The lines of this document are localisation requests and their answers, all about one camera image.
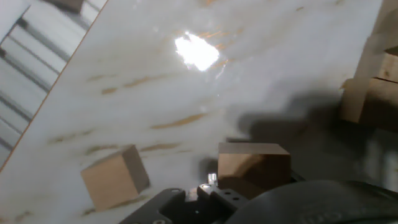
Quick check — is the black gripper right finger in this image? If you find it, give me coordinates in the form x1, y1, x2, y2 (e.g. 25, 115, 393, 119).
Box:
289, 170, 305, 184

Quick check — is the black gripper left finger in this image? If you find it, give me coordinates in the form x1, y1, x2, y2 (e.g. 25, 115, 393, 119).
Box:
118, 172, 249, 224

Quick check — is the white marble pattern board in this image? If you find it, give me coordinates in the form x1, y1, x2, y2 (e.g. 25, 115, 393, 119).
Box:
0, 0, 398, 224

